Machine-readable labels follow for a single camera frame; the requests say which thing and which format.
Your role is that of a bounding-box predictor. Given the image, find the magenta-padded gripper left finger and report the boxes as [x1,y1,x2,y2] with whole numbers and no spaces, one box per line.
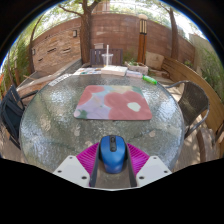
[52,141,103,189]

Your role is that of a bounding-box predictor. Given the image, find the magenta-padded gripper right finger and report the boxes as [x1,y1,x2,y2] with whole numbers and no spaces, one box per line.
[124,142,173,189]

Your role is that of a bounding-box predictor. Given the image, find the blue computer mouse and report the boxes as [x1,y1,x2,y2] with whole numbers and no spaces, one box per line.
[99,134,128,174]

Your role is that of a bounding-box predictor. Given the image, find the floral pastel mouse pad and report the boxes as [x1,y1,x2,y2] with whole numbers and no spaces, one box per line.
[73,84,154,121]

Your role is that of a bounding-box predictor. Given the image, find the brown wicker metal chair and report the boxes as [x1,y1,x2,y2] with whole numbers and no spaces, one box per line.
[164,79,211,139]

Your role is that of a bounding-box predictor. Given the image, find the black metal chair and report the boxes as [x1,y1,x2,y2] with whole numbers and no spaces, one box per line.
[0,84,38,149]

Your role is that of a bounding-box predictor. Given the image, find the white printed label strip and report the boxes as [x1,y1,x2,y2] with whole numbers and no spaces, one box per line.
[48,73,72,87]

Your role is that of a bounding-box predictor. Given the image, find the green marker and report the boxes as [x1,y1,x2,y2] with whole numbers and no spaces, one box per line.
[142,75,158,85]

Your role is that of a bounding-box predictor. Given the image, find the raised stone planter bed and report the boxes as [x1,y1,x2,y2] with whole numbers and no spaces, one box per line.
[16,59,83,96]

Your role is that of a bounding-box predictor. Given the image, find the curved wooden bench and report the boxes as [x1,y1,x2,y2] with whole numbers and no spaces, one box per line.
[162,57,224,144]

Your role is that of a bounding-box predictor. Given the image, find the white and blue booklet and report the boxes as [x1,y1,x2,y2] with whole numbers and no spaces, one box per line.
[125,69,144,79]

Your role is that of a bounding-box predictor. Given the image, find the colourful printed pamphlet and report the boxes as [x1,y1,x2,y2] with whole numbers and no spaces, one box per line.
[73,67,102,76]

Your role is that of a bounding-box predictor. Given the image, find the concrete planter with plants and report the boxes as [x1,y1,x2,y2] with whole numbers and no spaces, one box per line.
[125,60,149,75]

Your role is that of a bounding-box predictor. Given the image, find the leaning stone slab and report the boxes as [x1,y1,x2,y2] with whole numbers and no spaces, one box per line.
[145,51,165,71]

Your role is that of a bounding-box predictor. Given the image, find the dark wooden slatted chair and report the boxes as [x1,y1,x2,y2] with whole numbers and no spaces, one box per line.
[89,48,124,67]

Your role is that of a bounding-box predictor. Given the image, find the clear plastic cup with straw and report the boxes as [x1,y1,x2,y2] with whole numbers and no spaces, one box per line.
[101,44,114,67]

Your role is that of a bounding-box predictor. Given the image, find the forked tree trunk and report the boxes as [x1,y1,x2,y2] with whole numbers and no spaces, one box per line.
[58,0,101,64]

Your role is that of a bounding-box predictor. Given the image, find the slim tree trunk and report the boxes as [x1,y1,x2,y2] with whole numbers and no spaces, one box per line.
[168,6,180,61]

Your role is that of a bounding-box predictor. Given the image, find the wooden lamp post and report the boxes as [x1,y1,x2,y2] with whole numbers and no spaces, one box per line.
[137,13,149,65]

